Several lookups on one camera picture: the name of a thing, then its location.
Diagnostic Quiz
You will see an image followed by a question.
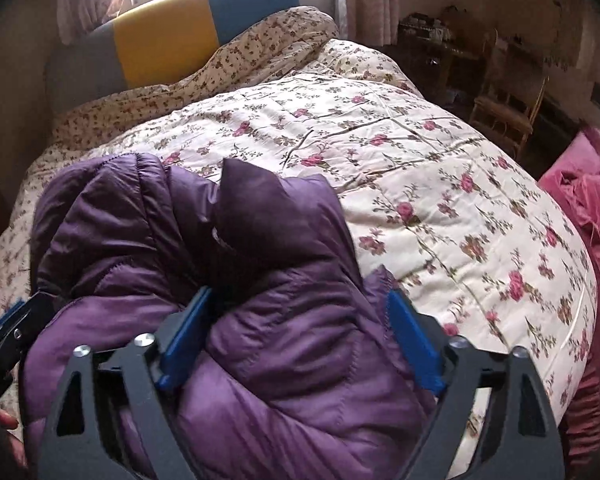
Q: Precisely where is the purple quilted down jacket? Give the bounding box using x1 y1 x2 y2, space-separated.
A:
20 154 434 479

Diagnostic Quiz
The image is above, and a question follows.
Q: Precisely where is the pink curtain right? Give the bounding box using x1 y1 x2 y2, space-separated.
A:
332 0 406 49

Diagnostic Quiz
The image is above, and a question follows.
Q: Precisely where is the cluttered wooden side table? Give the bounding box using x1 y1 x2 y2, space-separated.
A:
388 6 498 107

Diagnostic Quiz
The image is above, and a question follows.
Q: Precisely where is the rattan chair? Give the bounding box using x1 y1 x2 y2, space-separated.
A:
469 76 550 160

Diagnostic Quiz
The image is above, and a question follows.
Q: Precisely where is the pink ruffled quilt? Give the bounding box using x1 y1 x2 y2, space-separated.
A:
537 127 600 470

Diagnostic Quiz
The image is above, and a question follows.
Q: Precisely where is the grey yellow teal headboard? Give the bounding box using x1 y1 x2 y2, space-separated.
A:
46 0 299 115

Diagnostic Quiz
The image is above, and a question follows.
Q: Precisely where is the person's left hand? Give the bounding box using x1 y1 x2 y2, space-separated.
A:
0 408 28 469

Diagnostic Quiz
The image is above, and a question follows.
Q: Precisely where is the small-floral pillow bedding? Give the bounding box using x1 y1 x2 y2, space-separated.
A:
52 6 338 150

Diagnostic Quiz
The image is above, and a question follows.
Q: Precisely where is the floral cream bed quilt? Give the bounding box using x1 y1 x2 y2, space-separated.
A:
0 37 598 479

